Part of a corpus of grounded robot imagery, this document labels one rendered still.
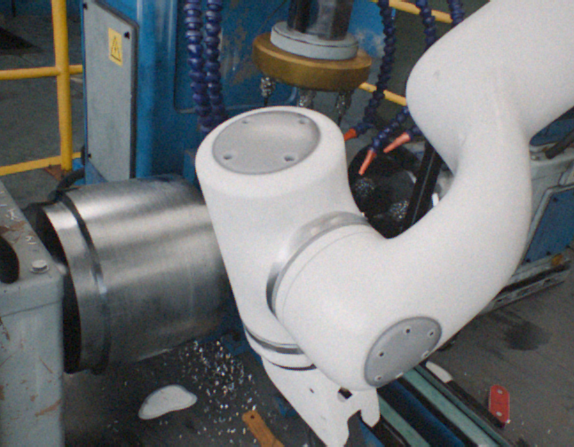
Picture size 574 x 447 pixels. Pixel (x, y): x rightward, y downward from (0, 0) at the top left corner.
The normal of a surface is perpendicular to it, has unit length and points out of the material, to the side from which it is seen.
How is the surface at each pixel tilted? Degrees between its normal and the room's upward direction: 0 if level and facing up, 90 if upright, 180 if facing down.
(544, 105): 86
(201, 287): 73
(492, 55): 31
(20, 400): 89
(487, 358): 0
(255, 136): 21
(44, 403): 89
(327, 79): 90
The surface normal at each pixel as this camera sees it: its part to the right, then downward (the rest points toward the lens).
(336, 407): 0.38, 0.49
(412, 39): -0.68, 0.27
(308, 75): -0.06, 0.49
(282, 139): -0.14, -0.73
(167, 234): 0.49, -0.36
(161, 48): 0.58, 0.48
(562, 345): 0.15, -0.86
